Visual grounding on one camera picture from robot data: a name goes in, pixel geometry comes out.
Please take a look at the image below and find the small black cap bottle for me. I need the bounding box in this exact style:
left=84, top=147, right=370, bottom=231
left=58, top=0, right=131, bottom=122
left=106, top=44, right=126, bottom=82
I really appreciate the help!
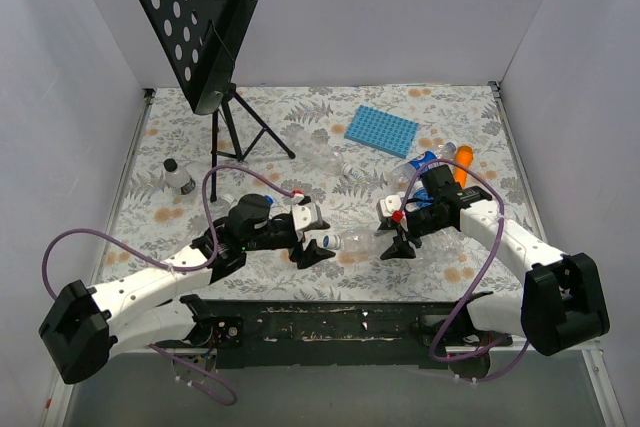
left=163, top=158, right=196, bottom=196

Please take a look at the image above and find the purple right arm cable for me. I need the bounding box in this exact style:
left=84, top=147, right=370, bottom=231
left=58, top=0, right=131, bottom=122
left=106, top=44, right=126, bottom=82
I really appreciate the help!
left=394, top=159, right=531, bottom=382

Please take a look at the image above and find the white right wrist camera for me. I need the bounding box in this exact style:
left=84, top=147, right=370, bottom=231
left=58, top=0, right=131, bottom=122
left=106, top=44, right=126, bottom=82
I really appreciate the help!
left=377, top=194, right=406, bottom=228

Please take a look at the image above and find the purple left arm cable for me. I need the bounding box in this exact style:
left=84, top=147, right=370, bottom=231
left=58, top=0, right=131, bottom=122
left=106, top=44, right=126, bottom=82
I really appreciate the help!
left=40, top=165, right=304, bottom=407

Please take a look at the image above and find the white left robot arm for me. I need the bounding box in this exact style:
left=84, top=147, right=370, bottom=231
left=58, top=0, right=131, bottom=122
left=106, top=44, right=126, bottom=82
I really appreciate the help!
left=38, top=194, right=334, bottom=384

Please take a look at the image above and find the clear bottle pocari cap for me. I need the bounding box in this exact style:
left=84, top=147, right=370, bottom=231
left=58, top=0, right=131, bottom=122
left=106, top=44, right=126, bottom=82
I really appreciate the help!
left=322, top=229, right=392, bottom=255

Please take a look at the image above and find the black music stand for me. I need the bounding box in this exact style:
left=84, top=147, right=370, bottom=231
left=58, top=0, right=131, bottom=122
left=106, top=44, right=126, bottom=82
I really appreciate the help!
left=122, top=0, right=296, bottom=187

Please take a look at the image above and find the clear bottle green logo cap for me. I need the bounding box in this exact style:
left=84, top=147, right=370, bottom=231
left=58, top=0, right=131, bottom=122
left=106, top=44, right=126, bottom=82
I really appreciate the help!
left=284, top=130, right=353, bottom=177

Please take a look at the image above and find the blue studded building plate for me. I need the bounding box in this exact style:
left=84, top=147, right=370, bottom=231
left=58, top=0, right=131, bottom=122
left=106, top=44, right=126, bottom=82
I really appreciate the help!
left=344, top=105, right=419, bottom=158

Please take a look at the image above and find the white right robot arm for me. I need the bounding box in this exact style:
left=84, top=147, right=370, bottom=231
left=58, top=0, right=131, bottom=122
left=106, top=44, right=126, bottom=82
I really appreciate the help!
left=377, top=166, right=610, bottom=356

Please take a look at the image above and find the large crumpled clear bottle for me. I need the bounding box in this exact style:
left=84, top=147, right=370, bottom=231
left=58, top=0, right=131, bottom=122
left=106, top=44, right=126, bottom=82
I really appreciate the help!
left=413, top=227, right=463, bottom=266

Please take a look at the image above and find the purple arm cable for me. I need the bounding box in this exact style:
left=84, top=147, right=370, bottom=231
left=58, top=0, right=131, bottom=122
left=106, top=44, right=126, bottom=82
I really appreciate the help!
left=394, top=159, right=531, bottom=382
left=40, top=165, right=304, bottom=407

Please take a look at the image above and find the blue label pepsi bottle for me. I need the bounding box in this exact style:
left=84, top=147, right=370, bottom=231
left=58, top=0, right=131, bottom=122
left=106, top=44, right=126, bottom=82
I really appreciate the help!
left=388, top=142, right=457, bottom=191

